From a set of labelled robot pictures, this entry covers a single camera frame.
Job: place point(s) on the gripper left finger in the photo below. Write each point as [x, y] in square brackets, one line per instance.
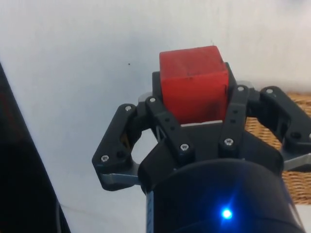
[167, 121]

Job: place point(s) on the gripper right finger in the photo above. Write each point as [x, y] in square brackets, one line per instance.
[233, 116]

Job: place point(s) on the red cube block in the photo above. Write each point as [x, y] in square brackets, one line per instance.
[194, 87]

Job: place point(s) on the black cabinet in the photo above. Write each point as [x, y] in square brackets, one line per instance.
[17, 170]

